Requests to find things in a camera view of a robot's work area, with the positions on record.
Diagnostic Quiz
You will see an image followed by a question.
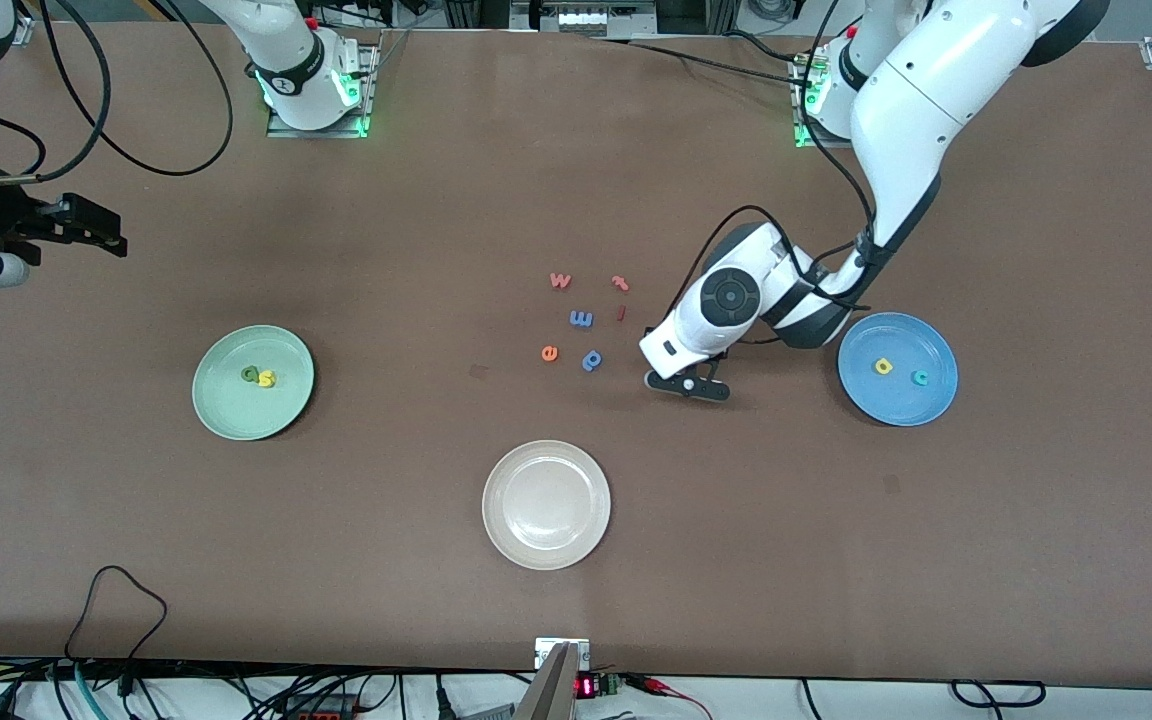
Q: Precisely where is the silver camera mount bracket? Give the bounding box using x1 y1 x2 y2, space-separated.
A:
534 637 592 671

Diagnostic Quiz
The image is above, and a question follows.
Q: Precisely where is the red wire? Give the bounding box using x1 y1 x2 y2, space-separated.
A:
626 675 713 720

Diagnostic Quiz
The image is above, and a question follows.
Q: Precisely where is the blue plate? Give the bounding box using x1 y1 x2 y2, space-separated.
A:
837 312 959 427

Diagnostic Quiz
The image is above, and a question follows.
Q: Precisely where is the black cable to arm base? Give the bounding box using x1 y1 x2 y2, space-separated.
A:
586 30 817 81

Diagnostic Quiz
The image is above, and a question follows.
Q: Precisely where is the black coiled cable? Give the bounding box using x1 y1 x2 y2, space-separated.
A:
951 679 1047 708

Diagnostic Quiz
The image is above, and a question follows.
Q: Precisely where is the green plate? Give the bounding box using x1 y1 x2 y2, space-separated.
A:
192 325 315 441

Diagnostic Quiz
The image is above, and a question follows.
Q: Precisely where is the aluminium frame with power strip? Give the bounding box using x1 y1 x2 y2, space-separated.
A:
511 0 659 39

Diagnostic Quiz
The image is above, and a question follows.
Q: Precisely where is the beige plate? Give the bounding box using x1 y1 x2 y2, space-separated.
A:
482 440 612 571

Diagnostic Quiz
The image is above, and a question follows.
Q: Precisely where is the thin black looped cable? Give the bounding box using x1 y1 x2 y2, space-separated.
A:
64 565 169 691

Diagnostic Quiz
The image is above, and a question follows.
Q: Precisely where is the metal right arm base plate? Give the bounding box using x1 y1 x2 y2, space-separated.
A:
266 42 377 139

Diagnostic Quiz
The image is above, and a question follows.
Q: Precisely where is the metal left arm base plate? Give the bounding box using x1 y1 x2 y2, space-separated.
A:
794 52 859 150

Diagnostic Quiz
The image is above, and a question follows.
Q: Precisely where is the grey camera pole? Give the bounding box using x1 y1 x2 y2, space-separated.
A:
516 642 579 720

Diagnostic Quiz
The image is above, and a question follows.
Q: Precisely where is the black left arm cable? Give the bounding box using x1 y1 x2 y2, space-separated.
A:
666 205 873 323
800 0 877 237

